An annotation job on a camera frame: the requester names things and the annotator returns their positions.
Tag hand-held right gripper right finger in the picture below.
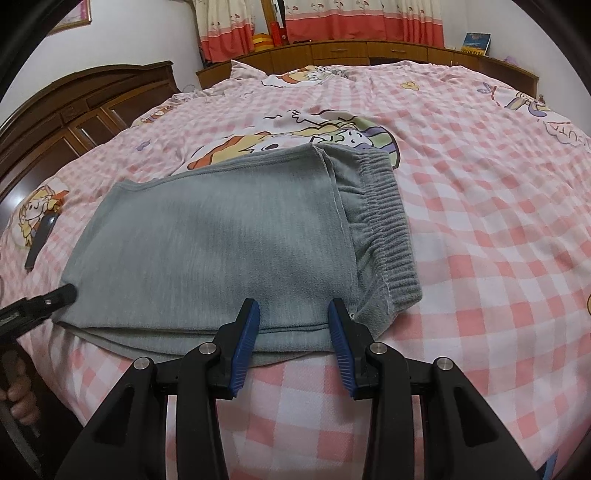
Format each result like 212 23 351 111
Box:
328 298 539 480

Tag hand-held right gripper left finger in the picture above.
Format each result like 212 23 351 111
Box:
58 298 260 480

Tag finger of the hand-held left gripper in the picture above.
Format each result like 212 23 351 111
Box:
21 283 77 320

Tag grey fleece pants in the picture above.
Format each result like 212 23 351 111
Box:
53 143 423 368

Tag person's left hand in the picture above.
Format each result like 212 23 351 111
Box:
1 356 41 426

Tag black slim object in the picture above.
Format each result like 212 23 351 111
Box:
25 203 60 273

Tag dark wooden headboard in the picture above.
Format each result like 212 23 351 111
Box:
0 60 182 200

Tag pink checked cartoon bedsheet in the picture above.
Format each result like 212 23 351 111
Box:
0 60 591 480

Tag cartoon print curtain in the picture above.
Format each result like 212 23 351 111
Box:
191 0 447 64

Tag blue and yellow book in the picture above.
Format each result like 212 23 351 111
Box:
459 31 493 57

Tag framed wall picture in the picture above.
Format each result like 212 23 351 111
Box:
45 0 93 37

